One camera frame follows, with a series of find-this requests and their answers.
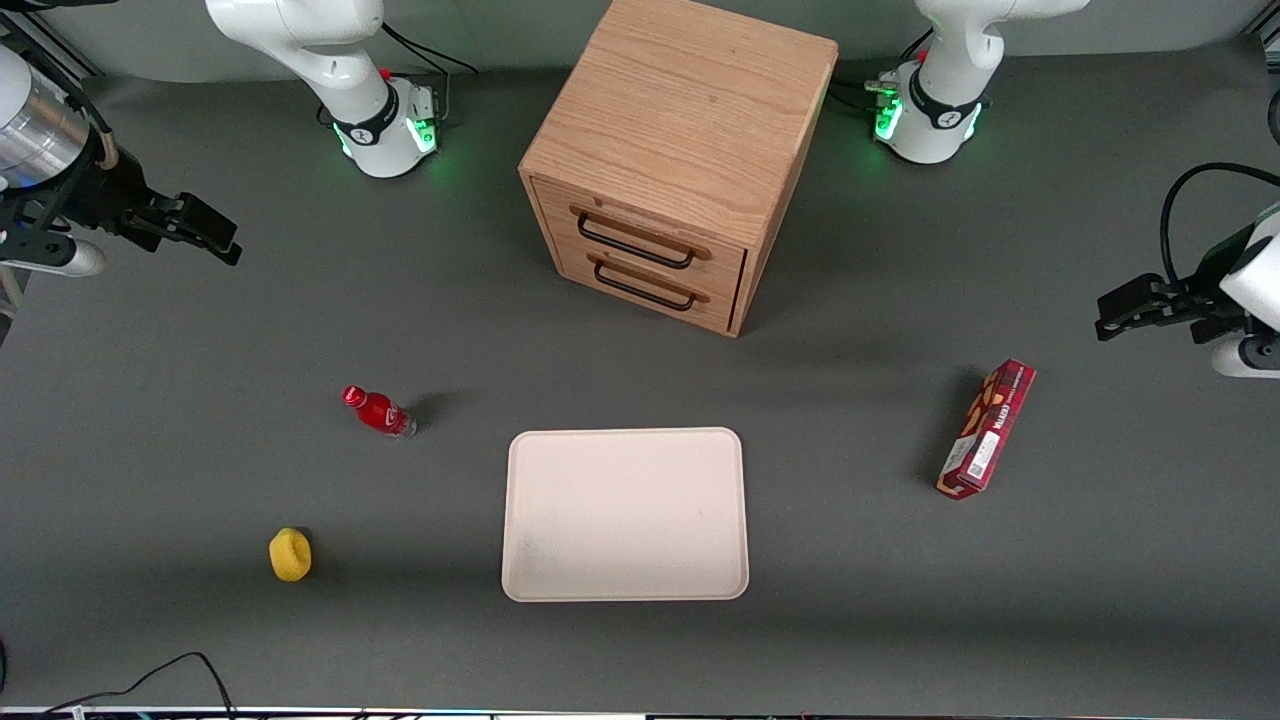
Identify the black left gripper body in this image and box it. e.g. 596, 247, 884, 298
1160, 228, 1256, 319

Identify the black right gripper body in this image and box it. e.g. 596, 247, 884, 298
40, 128, 153, 241

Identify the wooden drawer front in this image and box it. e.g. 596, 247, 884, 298
545, 232, 744, 335
533, 178, 749, 293

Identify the wooden two-drawer cabinet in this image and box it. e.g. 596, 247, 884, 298
518, 0, 839, 339

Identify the red tartan shortbread box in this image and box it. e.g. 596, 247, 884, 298
935, 358, 1038, 502

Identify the small red bottle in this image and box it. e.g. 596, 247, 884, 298
342, 385, 419, 440

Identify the cream rectangular tray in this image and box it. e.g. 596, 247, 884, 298
500, 427, 751, 604

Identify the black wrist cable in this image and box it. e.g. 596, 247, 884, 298
1159, 162, 1280, 293

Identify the black arm base cable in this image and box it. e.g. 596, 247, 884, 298
826, 28, 937, 113
378, 20, 481, 126

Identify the black cable loop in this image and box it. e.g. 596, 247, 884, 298
38, 651, 237, 720

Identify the black bar drawer handle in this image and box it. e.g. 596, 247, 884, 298
586, 251, 712, 313
569, 204, 714, 271

